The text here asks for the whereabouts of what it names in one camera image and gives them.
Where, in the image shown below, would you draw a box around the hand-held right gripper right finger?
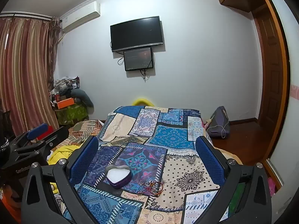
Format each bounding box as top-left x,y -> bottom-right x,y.
195,135 -> 272,224

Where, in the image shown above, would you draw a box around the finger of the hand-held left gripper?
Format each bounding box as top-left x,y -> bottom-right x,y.
15,126 -> 70,155
13,124 -> 49,150

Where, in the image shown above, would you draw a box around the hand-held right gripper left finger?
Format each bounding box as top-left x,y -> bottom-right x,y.
21,135 -> 100,224

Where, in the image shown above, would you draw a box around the purple heart-shaped tin box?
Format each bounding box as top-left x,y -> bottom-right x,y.
104,164 -> 132,189

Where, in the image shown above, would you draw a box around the red box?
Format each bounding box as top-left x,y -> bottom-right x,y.
35,125 -> 55,143

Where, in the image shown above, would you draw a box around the yellow cloth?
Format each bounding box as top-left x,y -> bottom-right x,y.
47,143 -> 83,195

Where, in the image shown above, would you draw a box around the green patterned cloth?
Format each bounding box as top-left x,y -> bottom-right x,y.
55,103 -> 89,125

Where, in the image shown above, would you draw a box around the orange box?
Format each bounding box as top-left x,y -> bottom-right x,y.
57,97 -> 76,110

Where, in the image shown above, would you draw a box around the purple bag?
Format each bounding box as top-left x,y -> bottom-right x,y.
206,106 -> 231,140

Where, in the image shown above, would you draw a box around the orange cloth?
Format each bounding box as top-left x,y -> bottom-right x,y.
0,184 -> 23,224

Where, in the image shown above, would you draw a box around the pile of clothes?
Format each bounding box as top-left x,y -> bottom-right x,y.
53,76 -> 81,97

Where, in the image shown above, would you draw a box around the striped brown curtain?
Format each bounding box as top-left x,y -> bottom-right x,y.
0,16 -> 60,143

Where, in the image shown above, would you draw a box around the blue patchwork printed blanket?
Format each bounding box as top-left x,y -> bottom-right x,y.
62,106 -> 244,224

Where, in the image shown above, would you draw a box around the pink slippers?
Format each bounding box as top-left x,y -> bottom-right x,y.
267,177 -> 278,197

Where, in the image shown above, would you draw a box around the yellow round cushion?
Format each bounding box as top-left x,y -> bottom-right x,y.
132,97 -> 156,108

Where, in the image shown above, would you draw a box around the wooden door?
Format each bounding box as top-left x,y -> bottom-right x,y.
253,0 -> 291,165

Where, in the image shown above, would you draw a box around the curtain rod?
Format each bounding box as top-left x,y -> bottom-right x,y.
0,12 -> 54,21

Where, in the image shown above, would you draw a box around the white air conditioner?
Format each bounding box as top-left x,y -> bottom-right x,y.
61,1 -> 101,33

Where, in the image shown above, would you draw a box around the white cord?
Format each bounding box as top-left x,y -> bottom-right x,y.
210,114 -> 231,139

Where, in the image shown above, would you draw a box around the black monitor cable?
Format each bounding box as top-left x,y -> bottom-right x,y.
117,55 -> 150,83

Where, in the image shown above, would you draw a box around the small black wall monitor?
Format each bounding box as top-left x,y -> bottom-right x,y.
124,47 -> 154,72

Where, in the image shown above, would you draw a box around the black wall television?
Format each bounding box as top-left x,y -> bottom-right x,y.
110,16 -> 163,52

